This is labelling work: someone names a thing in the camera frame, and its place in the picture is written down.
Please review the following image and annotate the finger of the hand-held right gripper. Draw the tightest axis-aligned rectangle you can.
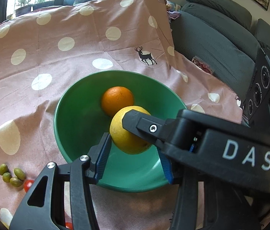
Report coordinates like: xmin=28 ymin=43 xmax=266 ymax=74
xmin=122 ymin=109 xmax=178 ymax=149

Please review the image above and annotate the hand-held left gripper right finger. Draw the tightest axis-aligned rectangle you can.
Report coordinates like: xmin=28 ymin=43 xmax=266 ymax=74
xmin=157 ymin=148 xmax=207 ymax=230

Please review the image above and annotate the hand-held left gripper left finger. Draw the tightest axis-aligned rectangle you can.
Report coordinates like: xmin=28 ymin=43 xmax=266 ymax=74
xmin=9 ymin=132 xmax=113 ymax=230

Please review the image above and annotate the yellow grapefruit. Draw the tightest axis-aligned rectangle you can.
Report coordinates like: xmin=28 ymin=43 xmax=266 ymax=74
xmin=109 ymin=105 xmax=153 ymax=155

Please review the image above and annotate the orange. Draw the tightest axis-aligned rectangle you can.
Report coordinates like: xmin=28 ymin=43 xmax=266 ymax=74
xmin=101 ymin=86 xmax=135 ymax=117

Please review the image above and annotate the green bowl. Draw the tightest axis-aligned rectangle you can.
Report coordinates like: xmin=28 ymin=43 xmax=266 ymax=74
xmin=54 ymin=70 xmax=190 ymax=193

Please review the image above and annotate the red and white snack packet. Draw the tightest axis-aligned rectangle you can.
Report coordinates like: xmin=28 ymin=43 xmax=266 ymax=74
xmin=192 ymin=56 xmax=215 ymax=75

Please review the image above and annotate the grey sofa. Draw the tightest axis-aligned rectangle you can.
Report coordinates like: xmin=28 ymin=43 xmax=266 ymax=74
xmin=170 ymin=0 xmax=270 ymax=102

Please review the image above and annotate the pink polka dot tablecloth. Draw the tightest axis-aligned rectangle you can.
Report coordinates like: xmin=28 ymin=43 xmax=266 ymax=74
xmin=0 ymin=0 xmax=244 ymax=230

